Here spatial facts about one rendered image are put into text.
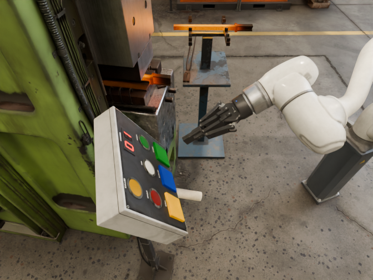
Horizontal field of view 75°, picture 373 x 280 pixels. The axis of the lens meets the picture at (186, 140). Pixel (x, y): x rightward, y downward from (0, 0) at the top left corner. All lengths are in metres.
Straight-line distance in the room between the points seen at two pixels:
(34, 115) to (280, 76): 0.78
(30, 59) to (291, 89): 0.70
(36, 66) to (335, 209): 2.00
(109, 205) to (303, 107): 0.54
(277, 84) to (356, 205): 1.63
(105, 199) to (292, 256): 1.47
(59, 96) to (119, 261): 1.22
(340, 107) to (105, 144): 0.63
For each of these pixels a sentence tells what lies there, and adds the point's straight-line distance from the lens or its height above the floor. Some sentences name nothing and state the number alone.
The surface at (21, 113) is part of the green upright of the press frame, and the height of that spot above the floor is 1.12.
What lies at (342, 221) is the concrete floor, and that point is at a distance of 2.12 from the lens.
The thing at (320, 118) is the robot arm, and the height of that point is 1.24.
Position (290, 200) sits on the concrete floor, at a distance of 2.04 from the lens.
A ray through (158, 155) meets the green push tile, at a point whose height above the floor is 1.04.
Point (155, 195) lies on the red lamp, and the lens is 0.66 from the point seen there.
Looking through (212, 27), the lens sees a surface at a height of 1.03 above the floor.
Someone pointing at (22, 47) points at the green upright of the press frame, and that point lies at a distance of 0.77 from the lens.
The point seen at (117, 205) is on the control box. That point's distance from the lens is 0.56.
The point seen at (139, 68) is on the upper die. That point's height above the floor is 1.13.
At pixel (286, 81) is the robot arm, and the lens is 0.75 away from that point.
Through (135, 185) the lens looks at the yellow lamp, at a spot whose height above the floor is 1.17.
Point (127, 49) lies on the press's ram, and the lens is 0.94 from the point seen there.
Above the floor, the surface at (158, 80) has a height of 1.00.
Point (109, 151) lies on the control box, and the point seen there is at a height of 1.19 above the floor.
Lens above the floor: 1.68
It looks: 49 degrees down
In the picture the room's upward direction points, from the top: straight up
